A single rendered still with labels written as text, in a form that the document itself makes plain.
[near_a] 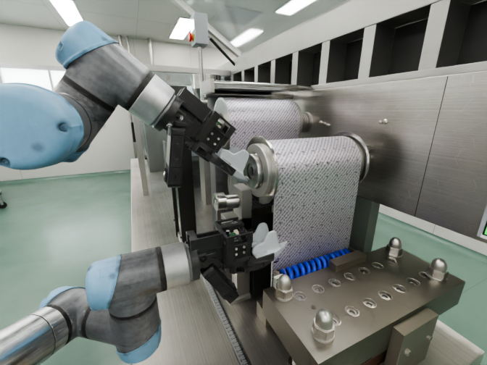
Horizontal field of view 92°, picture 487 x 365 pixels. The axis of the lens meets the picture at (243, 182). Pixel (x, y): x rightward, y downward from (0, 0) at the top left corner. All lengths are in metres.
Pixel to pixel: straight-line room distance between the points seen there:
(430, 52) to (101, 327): 0.80
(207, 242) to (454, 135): 0.51
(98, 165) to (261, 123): 5.56
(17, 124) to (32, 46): 5.94
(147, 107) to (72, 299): 0.36
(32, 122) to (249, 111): 0.52
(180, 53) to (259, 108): 5.52
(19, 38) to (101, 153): 2.30
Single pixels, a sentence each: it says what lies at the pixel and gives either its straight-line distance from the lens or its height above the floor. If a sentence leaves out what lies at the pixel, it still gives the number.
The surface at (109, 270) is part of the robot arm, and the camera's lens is 0.43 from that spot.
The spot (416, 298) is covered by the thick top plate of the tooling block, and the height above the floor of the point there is 1.03.
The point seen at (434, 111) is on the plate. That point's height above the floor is 1.37.
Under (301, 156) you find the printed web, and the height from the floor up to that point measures 1.28.
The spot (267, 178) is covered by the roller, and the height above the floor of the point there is 1.25.
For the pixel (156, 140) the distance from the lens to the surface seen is 1.42.
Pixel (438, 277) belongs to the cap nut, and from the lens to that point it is 0.67.
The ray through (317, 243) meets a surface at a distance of 0.60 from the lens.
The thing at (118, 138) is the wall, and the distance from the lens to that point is 5.97.
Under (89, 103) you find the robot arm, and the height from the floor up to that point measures 1.38.
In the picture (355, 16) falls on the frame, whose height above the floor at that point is 1.61.
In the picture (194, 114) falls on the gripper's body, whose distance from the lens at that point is 0.44.
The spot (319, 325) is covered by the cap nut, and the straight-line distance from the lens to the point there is 0.44.
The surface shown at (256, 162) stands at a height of 1.27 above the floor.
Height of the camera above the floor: 1.37
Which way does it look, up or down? 17 degrees down
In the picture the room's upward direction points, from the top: straight up
